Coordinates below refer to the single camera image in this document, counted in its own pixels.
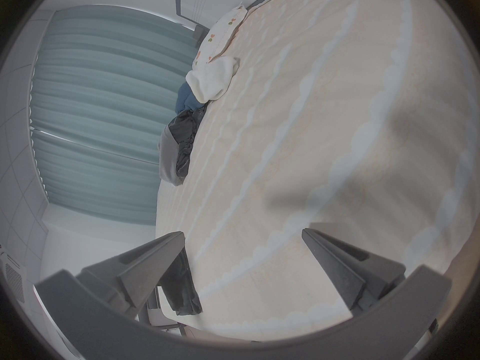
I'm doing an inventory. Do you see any pile of clothes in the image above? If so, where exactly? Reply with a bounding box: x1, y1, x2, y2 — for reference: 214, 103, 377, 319
157, 56, 241, 187

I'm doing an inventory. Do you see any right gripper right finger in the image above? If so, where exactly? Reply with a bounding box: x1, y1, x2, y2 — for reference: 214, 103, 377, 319
302, 228, 406, 311

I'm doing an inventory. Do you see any black T-shirt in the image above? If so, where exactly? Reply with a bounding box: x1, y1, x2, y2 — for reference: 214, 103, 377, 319
157, 244, 203, 316

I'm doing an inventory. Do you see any white printed pillow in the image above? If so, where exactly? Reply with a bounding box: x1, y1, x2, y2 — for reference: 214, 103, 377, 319
192, 3, 248, 70

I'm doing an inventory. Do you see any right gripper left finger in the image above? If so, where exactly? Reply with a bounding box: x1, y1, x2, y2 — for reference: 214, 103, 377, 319
77, 231, 185, 312

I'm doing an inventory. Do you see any bed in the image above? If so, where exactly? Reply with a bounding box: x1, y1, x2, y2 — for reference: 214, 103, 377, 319
154, 0, 478, 342

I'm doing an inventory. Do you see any blue-green curtain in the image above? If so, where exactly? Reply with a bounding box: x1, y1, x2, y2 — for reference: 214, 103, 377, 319
29, 6, 206, 135
30, 129, 163, 226

